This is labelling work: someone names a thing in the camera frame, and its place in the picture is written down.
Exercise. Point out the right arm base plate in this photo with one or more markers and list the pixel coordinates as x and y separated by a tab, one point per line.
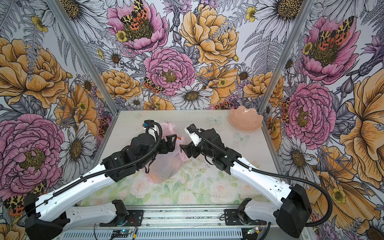
233	217

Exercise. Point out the left aluminium corner post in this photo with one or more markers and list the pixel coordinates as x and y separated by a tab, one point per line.
67	28

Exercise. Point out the pink scalloped bowl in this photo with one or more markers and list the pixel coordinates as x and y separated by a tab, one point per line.
244	119

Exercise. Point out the green circuit board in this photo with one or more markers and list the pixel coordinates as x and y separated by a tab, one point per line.
121	233

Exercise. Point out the aluminium front rail frame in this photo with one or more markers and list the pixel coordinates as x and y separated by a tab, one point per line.
198	217

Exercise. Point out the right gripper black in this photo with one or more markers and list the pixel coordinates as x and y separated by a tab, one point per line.
189	147

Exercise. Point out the white perforated cable duct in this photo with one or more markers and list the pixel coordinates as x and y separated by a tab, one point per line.
157	234

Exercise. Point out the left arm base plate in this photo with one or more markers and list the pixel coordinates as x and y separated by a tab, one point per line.
133	218

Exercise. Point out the aluminium corner post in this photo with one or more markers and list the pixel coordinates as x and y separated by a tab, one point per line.
67	28
290	43

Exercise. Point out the right aluminium corner post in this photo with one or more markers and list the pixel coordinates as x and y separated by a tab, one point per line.
290	43

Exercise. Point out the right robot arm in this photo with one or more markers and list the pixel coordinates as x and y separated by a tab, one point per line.
289	206

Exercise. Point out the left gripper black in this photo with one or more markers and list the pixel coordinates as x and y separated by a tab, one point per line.
170	144

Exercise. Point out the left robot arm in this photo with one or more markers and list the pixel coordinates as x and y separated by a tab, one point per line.
48	215

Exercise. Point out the pink plastic bag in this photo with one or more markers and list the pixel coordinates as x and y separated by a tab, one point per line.
165	166

